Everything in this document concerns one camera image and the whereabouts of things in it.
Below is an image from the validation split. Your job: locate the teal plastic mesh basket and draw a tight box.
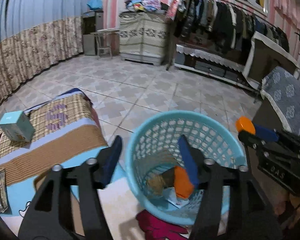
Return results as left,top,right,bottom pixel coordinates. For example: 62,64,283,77
124,110,248,227

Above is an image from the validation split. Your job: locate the orange snack wrapper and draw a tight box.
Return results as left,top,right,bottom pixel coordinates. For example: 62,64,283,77
174,166,194,199

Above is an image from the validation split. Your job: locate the grey water dispenser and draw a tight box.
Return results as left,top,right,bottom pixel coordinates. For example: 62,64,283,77
82,10,103,56

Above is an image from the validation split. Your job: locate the teal cardboard box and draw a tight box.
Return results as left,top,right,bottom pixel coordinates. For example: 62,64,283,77
0,111,34,142

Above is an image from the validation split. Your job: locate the beige printed snack bag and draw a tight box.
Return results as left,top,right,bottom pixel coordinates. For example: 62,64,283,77
0,168,10,214

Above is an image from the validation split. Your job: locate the patterned table blanket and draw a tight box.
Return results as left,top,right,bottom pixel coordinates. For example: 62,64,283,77
0,87,146,240

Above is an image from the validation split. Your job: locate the blue bag on dispenser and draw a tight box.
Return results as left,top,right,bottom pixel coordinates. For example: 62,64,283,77
87,0,103,10

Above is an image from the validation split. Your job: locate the magenta cloth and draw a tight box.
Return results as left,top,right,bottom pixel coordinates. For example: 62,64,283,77
136,210,188,240

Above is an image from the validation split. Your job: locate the cloth-covered cabinet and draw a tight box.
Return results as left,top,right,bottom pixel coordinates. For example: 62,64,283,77
119,11,170,66

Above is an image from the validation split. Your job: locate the clothes rack with garments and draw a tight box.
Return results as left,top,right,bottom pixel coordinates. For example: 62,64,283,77
172,0,290,65

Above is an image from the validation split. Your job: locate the low lace-covered tv stand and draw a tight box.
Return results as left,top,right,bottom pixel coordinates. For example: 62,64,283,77
173,44,257,93

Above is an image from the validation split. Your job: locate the blue floral curtain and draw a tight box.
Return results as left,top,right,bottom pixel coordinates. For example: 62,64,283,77
0,0,87,104

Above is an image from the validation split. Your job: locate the grey patterned cloth cover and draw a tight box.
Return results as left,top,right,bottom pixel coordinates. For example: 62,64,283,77
261,66,300,137

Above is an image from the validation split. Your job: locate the pile of folded clothes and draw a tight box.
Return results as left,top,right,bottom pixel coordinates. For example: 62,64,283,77
125,0,161,12

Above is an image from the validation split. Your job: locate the small metal folding table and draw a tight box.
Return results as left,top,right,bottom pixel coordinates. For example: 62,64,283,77
91,28,120,59

